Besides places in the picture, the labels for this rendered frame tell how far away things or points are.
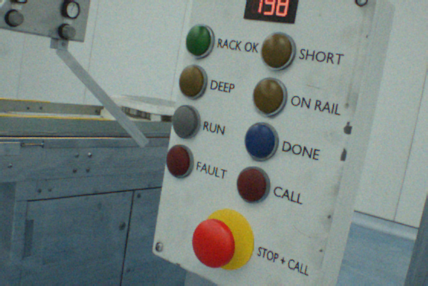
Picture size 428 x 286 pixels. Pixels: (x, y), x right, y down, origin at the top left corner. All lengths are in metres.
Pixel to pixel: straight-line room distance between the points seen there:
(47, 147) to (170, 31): 4.01
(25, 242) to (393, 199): 3.39
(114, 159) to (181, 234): 0.84
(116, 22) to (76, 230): 4.35
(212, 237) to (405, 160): 3.81
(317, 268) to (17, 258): 0.96
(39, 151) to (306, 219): 0.84
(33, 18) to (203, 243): 0.74
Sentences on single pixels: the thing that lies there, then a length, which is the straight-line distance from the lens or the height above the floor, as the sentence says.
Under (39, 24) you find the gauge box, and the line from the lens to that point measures 1.05.
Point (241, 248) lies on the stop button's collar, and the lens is 0.41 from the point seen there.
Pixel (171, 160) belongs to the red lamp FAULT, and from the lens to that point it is 0.44.
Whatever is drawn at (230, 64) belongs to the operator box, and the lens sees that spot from 0.42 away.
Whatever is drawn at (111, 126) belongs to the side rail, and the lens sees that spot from 1.24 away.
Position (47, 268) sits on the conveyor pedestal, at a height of 0.46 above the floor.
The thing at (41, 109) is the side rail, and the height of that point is 0.83.
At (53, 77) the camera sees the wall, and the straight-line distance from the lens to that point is 6.15.
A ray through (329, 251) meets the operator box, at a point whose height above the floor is 0.89.
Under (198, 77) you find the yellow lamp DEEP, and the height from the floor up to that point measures 1.00.
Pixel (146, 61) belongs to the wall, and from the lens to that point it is 5.21.
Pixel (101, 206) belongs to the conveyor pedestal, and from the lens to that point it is 1.36.
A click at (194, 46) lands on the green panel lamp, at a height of 1.03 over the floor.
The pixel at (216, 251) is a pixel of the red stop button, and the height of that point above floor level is 0.87.
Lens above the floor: 1.00
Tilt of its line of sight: 8 degrees down
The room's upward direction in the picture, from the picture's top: 10 degrees clockwise
